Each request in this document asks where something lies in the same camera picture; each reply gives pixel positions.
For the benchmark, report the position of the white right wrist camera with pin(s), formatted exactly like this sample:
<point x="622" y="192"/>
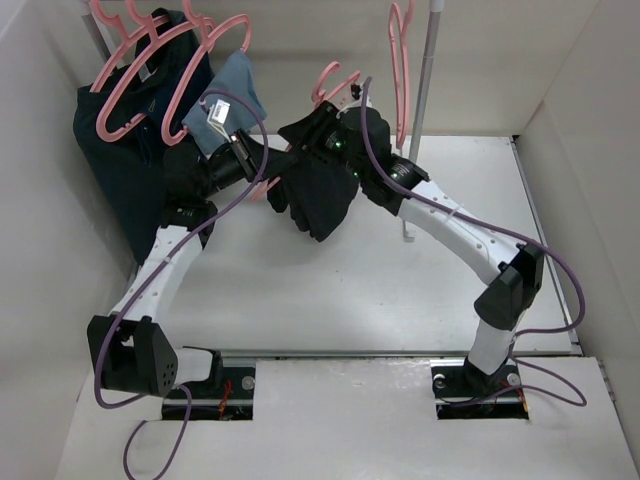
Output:
<point x="357" y="98"/>

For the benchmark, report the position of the grey rack pole left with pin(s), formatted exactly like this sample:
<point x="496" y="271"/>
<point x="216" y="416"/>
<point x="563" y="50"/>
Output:
<point x="98" y="32"/>

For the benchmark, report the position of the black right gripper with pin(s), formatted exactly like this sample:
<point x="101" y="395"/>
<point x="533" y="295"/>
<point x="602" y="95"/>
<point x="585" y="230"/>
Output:
<point x="307" y="133"/>

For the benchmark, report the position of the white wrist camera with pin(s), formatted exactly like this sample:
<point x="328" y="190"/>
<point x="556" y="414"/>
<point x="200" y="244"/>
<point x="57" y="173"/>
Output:
<point x="357" y="98"/>
<point x="217" y="116"/>

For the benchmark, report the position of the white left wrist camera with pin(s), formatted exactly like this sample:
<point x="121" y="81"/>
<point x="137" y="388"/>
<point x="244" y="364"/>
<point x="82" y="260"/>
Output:
<point x="217" y="116"/>

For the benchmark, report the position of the grey rack pole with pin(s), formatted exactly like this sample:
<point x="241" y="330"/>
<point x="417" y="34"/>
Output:
<point x="98" y="32"/>
<point x="435" y="11"/>

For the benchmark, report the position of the black trousers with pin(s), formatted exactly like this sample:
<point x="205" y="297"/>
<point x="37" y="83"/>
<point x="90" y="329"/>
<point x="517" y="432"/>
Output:
<point x="317" y="196"/>

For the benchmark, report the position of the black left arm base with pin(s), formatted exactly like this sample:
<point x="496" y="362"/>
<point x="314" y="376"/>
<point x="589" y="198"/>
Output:
<point x="222" y="389"/>

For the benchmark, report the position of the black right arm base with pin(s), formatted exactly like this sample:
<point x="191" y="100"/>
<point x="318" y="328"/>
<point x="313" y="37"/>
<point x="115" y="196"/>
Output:
<point x="462" y="392"/>

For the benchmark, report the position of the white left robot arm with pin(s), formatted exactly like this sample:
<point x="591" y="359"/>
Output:
<point x="131" y="355"/>

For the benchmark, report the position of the grey rack pole right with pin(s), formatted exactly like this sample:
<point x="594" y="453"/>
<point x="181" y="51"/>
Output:
<point x="435" y="11"/>

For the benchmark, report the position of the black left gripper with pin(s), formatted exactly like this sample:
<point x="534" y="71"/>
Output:
<point x="242" y="146"/>

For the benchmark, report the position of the dark navy hanging trousers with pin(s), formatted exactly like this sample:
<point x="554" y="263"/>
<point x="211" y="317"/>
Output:
<point x="134" y="190"/>

